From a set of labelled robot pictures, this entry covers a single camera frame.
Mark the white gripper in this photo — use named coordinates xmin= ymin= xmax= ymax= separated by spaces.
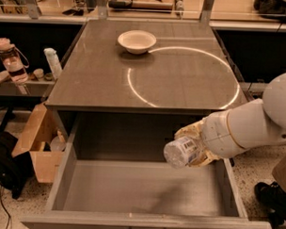
xmin=174 ymin=110 xmax=246 ymax=168

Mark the clear plastic water bottle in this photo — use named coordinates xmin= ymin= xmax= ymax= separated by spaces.
xmin=164 ymin=136 xmax=200 ymax=169

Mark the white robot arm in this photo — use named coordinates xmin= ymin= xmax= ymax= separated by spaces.
xmin=171 ymin=74 xmax=286 ymax=168

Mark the grey cabinet with top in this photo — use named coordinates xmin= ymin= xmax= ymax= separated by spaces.
xmin=41 ymin=16 xmax=255 ymax=166

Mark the open grey top drawer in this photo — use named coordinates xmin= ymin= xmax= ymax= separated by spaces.
xmin=22 ymin=112 xmax=270 ymax=229

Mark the white bottle on shelf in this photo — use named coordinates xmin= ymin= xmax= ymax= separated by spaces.
xmin=43 ymin=48 xmax=63 ymax=80

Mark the pink lidded drink bottle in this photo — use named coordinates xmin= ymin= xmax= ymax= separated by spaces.
xmin=0 ymin=38 xmax=29 ymax=84

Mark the beige trouser leg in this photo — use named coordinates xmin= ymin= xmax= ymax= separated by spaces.
xmin=272 ymin=156 xmax=286 ymax=193

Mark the black shoe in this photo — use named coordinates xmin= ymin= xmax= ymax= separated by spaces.
xmin=254 ymin=181 xmax=286 ymax=229

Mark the white paper bowl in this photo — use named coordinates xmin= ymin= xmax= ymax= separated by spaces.
xmin=118 ymin=30 xmax=157 ymax=55

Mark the open cardboard box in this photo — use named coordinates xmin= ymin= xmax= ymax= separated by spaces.
xmin=11 ymin=104 xmax=65 ymax=183

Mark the small jar on shelf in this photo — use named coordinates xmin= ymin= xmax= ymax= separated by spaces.
xmin=33 ymin=69 xmax=44 ymax=81

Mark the black bag on floor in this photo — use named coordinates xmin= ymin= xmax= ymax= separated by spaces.
xmin=0 ymin=131 xmax=34 ymax=200

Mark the black floor cable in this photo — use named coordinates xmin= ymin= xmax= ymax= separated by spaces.
xmin=0 ymin=185 xmax=14 ymax=229

